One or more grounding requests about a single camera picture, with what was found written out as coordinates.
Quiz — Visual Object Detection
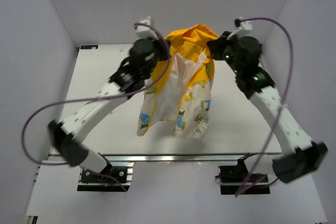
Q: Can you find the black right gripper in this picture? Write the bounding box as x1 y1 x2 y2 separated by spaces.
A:
207 32 242 74

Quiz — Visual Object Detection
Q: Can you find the yellow cream dinosaur print jacket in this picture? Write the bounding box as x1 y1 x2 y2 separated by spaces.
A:
137 24 218 139

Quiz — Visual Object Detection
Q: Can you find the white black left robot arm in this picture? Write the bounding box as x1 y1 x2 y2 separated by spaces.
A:
48 38 170 182

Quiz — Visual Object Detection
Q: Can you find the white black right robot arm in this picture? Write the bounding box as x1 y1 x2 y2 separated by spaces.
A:
207 31 328 184

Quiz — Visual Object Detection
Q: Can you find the blue left corner label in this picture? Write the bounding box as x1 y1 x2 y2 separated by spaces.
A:
80 45 98 50

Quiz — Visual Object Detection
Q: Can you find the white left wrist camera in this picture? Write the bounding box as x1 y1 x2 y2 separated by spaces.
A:
134 16 158 39

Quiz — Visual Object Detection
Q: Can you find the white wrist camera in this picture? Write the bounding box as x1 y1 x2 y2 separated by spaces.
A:
134 16 158 39
227 17 253 40

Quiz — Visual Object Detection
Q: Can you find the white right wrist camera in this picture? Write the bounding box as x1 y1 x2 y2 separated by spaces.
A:
227 17 253 40

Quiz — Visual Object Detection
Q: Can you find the aluminium front table rail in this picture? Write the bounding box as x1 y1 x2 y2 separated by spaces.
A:
105 153 247 163

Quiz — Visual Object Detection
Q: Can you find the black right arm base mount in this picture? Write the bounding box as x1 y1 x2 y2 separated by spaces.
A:
215 153 270 195

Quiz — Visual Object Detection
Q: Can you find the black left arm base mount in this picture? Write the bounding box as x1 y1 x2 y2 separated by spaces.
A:
77 163 133 193

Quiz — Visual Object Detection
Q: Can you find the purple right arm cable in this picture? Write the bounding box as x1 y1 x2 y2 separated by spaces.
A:
235 17 293 197

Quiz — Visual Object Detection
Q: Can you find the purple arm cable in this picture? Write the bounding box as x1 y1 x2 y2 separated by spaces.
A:
235 17 293 197
21 22 174 192

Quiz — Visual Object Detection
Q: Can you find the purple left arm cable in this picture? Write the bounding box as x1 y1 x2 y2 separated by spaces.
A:
21 22 174 192

